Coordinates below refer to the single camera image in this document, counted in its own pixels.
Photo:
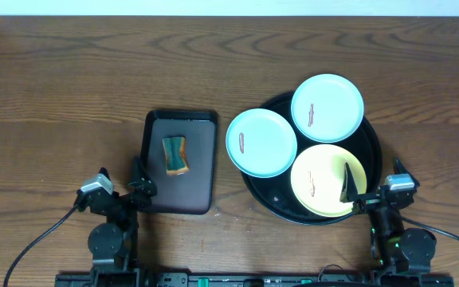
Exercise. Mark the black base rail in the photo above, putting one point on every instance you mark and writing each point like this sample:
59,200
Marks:
210,280

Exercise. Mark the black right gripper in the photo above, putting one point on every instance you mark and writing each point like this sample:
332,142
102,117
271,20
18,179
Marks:
350,194

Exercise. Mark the black rectangular tray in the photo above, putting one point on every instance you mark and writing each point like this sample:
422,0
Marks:
190,192

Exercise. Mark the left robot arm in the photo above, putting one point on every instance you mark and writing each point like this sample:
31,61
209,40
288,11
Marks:
113,244

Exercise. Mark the black round tray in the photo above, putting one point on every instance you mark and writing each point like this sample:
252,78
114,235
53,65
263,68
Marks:
276,193

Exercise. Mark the light blue plate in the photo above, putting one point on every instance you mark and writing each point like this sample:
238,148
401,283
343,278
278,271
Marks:
327,108
261,143

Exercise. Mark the yellow plate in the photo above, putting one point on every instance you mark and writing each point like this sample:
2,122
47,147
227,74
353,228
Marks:
317,179

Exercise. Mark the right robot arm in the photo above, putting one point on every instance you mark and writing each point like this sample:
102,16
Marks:
405,254

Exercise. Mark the green orange sponge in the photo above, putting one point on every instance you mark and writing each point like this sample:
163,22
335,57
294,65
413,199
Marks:
175,155

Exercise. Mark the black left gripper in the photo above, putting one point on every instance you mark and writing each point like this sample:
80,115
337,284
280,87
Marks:
120,200

